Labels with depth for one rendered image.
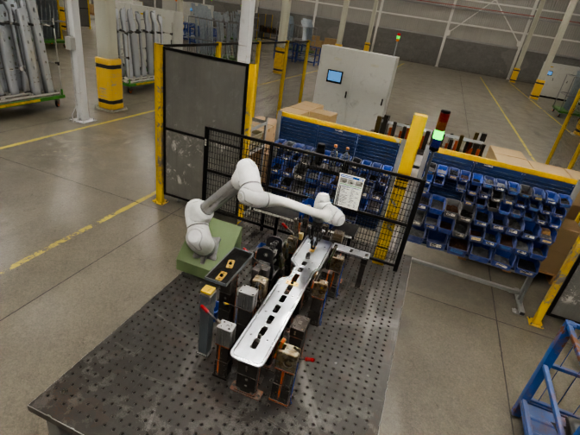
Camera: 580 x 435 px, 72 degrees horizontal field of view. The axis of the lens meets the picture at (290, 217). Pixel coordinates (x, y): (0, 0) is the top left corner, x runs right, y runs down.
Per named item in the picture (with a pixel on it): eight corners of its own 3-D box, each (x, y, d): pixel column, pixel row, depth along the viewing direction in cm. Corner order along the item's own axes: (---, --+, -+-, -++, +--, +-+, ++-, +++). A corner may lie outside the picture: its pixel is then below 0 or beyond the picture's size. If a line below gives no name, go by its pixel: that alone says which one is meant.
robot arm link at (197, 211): (182, 231, 284) (179, 204, 292) (201, 234, 295) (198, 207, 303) (248, 180, 237) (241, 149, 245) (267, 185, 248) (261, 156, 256)
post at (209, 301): (206, 357, 230) (211, 298, 210) (195, 353, 232) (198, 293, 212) (213, 349, 237) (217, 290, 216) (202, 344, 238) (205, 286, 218)
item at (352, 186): (357, 211, 329) (366, 178, 315) (331, 204, 335) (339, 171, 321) (358, 211, 331) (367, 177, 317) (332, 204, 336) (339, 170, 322)
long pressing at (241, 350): (267, 372, 191) (267, 369, 191) (224, 355, 197) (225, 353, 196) (334, 243, 310) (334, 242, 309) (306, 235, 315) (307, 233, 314)
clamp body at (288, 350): (290, 411, 207) (300, 361, 191) (264, 400, 211) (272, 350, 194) (296, 394, 217) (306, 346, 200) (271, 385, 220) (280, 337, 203)
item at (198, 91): (247, 227, 513) (264, 64, 421) (242, 231, 501) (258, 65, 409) (160, 198, 547) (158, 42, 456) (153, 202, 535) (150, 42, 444)
